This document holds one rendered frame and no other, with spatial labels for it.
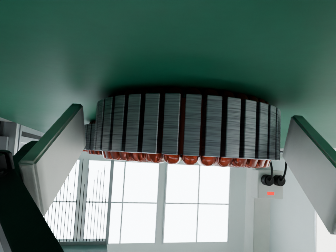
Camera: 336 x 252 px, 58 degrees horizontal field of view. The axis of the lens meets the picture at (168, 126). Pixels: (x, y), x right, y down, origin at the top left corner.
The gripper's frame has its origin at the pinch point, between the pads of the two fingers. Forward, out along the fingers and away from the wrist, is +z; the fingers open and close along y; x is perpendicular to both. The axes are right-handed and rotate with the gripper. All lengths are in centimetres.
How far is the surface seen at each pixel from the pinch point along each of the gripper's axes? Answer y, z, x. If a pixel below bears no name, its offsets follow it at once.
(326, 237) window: 285, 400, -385
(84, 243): -95, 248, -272
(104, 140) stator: -4.3, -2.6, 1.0
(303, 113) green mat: 8.1, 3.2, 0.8
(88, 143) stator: -9.6, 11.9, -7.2
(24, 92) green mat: -10.0, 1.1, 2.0
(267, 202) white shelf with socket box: 32, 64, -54
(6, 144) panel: -24.3, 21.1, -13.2
